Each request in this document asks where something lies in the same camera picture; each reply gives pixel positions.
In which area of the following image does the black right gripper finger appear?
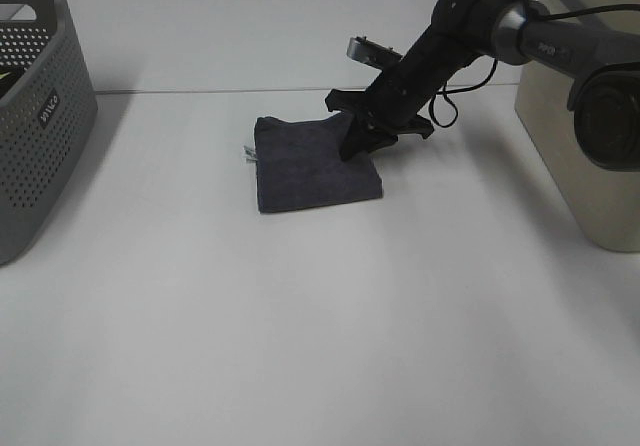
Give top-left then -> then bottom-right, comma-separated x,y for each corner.
361,134 -> 398,154
339,116 -> 371,161

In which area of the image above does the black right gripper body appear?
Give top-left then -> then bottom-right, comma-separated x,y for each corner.
325,30 -> 479,137

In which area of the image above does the dark grey towel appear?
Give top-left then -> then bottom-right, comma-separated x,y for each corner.
253,113 -> 383,214

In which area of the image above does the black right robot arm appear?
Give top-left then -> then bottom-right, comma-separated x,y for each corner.
325,0 -> 639,171

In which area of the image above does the beige plastic basket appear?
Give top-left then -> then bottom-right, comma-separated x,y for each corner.
515,0 -> 639,253

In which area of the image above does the grey perforated plastic basket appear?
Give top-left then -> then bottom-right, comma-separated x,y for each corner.
1,0 -> 98,264

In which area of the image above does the black and yellow basket item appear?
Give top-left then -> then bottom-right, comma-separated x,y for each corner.
0,68 -> 23,97

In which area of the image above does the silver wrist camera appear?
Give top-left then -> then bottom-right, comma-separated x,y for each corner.
346,36 -> 403,70

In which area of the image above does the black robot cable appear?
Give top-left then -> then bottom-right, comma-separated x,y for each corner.
428,0 -> 640,130

